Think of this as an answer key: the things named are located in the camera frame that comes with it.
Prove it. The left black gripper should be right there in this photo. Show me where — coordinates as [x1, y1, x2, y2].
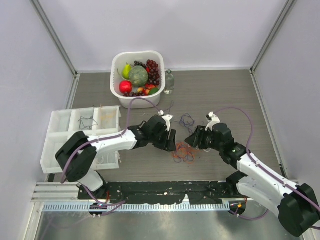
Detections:
[149, 126, 176, 151]

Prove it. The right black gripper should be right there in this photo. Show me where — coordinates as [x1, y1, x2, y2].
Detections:
[185, 125, 223, 152]

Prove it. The coloured wire bundle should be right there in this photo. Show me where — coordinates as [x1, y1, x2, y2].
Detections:
[171, 141, 211, 165]

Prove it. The yellow wire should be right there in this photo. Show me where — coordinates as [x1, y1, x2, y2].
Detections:
[98, 104, 118, 126]

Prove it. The white wire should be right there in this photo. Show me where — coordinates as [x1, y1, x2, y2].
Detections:
[96, 152, 121, 166]

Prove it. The black wire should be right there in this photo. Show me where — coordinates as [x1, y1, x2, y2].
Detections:
[78, 106, 99, 131]

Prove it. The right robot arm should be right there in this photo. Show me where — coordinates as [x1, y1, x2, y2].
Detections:
[185, 123, 320, 237]

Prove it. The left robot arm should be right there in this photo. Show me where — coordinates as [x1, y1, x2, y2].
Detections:
[55, 114, 176, 200]

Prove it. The green lime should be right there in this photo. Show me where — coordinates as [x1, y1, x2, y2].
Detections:
[148, 87, 159, 96]

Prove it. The dark cherries front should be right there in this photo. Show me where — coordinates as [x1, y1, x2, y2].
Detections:
[123, 91, 145, 97]

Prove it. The peach fruit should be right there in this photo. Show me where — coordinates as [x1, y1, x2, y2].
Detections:
[136, 84, 156, 96]

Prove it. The red apple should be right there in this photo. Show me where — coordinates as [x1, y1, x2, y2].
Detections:
[119, 80, 133, 94]

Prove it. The red grape bunch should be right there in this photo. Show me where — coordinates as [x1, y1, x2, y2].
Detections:
[146, 59, 161, 86]

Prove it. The clear plastic bottle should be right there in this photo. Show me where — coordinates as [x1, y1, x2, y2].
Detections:
[163, 69, 175, 95]

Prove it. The green melon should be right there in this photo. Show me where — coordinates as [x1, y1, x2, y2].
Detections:
[129, 66, 149, 88]

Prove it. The green pear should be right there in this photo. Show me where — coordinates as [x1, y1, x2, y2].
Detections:
[122, 63, 132, 80]

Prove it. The dark grape bunch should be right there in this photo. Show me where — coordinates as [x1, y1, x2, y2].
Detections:
[134, 61, 147, 69]

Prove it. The white fruit basket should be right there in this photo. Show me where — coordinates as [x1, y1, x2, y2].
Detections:
[110, 50, 166, 109]

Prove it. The white compartment tray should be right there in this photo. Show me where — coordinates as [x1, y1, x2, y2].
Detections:
[40, 106, 122, 174]

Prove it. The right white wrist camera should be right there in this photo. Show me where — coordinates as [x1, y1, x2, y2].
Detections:
[205, 111, 221, 131]

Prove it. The purple wire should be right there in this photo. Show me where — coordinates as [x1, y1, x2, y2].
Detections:
[166, 100, 196, 136]

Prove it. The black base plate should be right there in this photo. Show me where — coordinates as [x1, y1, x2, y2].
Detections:
[92, 181, 249, 205]

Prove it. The slotted cable duct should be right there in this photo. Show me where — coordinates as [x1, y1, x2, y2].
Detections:
[42, 201, 230, 213]

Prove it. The aluminium rail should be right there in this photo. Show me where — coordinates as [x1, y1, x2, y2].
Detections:
[31, 182, 79, 202]

